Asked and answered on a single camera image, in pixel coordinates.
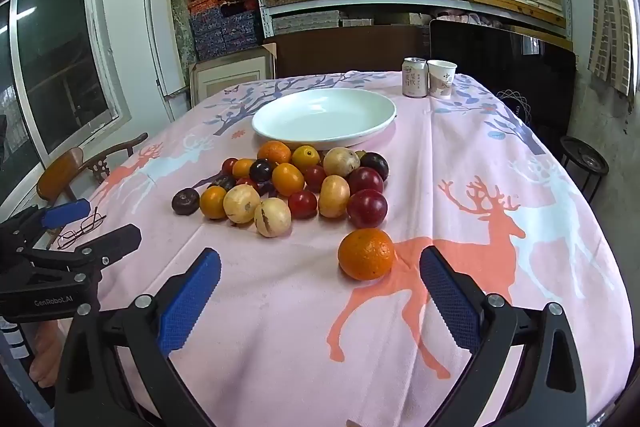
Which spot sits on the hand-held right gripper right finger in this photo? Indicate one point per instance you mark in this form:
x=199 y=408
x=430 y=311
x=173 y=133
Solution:
x=450 y=302

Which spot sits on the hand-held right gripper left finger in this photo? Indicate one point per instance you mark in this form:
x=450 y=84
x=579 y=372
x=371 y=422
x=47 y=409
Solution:
x=190 y=302

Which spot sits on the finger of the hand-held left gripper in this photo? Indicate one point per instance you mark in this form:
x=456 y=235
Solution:
x=117 y=239
x=65 y=213

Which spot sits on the dark purple passion fruit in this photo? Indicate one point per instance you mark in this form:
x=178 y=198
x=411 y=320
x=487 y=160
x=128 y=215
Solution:
x=223 y=182
x=266 y=188
x=376 y=164
x=260 y=169
x=185 y=201

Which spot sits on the large orange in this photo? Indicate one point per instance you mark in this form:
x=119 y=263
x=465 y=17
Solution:
x=366 y=253

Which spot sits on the red cherry tomato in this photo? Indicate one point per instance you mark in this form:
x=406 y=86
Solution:
x=229 y=165

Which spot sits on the small yellow-orange citrus fruit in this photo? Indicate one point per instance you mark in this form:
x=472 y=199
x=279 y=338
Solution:
x=243 y=168
x=214 y=202
x=287 y=178
x=305 y=157

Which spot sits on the orange apple-like fruit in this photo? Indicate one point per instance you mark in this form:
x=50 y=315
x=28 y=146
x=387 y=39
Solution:
x=334 y=195

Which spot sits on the orange mandarin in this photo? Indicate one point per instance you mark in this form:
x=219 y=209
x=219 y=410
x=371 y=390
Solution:
x=274 y=152

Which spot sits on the white plate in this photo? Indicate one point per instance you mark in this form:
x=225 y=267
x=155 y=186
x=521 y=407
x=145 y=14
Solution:
x=320 y=117

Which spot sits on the person's left hand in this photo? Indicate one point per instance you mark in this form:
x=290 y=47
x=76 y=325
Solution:
x=47 y=352

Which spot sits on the thin-framed eyeglasses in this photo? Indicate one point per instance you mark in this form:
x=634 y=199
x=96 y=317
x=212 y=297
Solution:
x=91 y=223

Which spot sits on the brown wooden chair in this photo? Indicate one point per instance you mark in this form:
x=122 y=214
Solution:
x=62 y=172

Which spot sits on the pink deer print tablecloth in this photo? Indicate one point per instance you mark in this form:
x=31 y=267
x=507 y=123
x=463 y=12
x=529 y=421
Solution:
x=280 y=287

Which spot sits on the white-framed window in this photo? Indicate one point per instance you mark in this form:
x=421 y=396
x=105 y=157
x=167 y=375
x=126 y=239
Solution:
x=60 y=57

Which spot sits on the white canvas board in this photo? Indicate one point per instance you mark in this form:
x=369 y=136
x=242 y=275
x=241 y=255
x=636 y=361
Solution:
x=162 y=47

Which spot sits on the small cabinet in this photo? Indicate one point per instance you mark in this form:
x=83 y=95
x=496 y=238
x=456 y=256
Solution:
x=227 y=79

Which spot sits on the black round stool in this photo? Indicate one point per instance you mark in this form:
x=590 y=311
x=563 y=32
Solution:
x=582 y=159

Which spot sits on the white paper cup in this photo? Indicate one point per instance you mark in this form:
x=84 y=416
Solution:
x=442 y=82

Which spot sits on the green marbled panel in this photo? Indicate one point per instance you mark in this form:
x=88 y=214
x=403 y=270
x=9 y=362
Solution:
x=182 y=22

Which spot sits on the pale drink can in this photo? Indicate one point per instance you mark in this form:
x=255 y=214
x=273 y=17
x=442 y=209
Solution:
x=415 y=79

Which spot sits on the black glass panel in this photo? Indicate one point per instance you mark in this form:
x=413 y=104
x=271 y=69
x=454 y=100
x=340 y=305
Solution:
x=500 y=72

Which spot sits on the stack of blue patterned boxes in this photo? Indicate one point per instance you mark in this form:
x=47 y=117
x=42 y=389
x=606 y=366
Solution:
x=225 y=29

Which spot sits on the brown wooden board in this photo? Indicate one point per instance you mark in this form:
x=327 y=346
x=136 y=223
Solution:
x=350 y=52

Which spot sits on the pink cloth bundle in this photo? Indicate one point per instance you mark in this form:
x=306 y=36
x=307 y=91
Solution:
x=465 y=18

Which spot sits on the grey woven box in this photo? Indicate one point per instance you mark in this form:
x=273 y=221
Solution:
x=305 y=23

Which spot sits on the hanging tile-pattern cloth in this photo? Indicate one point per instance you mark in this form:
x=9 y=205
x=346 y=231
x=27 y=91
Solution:
x=607 y=7

